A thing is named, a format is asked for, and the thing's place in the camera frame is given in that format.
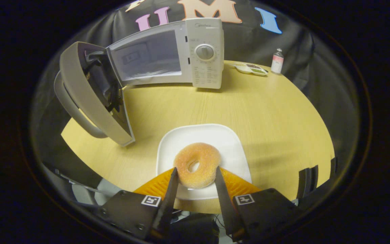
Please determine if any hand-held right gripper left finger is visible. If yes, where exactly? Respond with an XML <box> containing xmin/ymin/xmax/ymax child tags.
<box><xmin>97</xmin><ymin>167</ymin><xmax>179</xmax><ymax>242</ymax></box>

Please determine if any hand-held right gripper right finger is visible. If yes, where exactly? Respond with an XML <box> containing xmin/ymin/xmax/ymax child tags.
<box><xmin>214</xmin><ymin>166</ymin><xmax>300</xmax><ymax>243</ymax></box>

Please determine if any sugared ring doughnut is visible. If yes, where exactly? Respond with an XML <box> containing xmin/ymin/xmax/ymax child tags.
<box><xmin>173</xmin><ymin>142</ymin><xmax>221</xmax><ymax>189</ymax></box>

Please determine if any white microwave oven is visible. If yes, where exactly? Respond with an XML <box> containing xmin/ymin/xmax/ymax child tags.
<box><xmin>53</xmin><ymin>18</ymin><xmax>225</xmax><ymax>147</ymax></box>

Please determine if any white square plate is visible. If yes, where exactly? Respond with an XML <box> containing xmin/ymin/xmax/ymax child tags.
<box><xmin>156</xmin><ymin>124</ymin><xmax>252</xmax><ymax>200</ymax></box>

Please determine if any white divided seed dish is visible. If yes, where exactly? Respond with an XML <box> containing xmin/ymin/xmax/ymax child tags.
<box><xmin>233</xmin><ymin>63</ymin><xmax>268</xmax><ymax>76</ymax></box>

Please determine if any small pink label bottle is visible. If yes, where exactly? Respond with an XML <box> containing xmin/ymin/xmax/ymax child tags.
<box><xmin>271</xmin><ymin>48</ymin><xmax>284</xmax><ymax>74</ymax></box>

